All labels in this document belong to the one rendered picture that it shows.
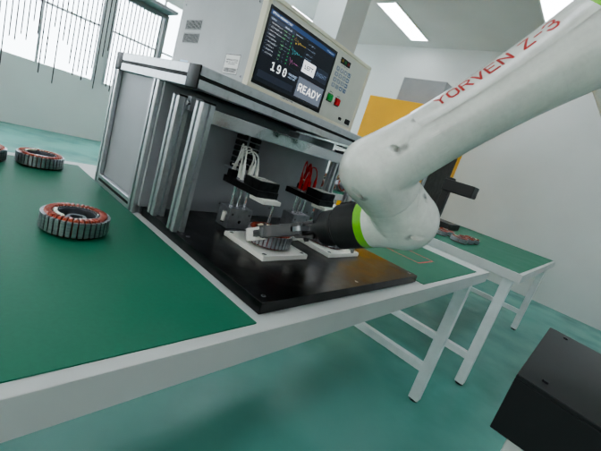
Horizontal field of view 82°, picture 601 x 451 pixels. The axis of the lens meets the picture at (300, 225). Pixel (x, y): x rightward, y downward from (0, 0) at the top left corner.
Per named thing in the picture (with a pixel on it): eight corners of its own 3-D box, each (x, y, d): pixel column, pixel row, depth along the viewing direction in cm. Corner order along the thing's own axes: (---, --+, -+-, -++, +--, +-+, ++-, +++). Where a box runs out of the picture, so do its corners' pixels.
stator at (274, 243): (298, 251, 86) (302, 237, 85) (265, 252, 77) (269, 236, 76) (268, 234, 92) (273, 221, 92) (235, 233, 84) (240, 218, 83)
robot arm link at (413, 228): (444, 260, 59) (452, 209, 64) (417, 217, 51) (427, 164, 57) (371, 263, 68) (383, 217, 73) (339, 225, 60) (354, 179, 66)
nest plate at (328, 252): (358, 256, 104) (359, 252, 104) (328, 258, 93) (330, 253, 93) (321, 237, 114) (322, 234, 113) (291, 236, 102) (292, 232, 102)
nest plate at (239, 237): (306, 259, 86) (308, 254, 86) (262, 261, 75) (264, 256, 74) (267, 235, 95) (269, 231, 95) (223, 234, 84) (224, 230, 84)
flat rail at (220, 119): (359, 170, 118) (362, 161, 118) (203, 122, 71) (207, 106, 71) (357, 169, 119) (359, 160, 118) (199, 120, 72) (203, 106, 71)
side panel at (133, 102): (142, 213, 87) (172, 83, 80) (131, 212, 85) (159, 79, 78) (105, 181, 105) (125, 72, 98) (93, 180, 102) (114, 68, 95)
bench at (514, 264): (520, 331, 339) (555, 261, 323) (465, 393, 199) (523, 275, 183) (419, 278, 407) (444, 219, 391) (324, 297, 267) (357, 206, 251)
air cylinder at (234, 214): (248, 229, 95) (253, 210, 94) (225, 228, 90) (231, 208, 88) (237, 222, 98) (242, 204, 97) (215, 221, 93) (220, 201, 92)
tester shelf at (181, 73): (368, 155, 120) (373, 141, 119) (195, 88, 68) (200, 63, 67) (283, 130, 147) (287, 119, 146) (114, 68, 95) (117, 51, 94)
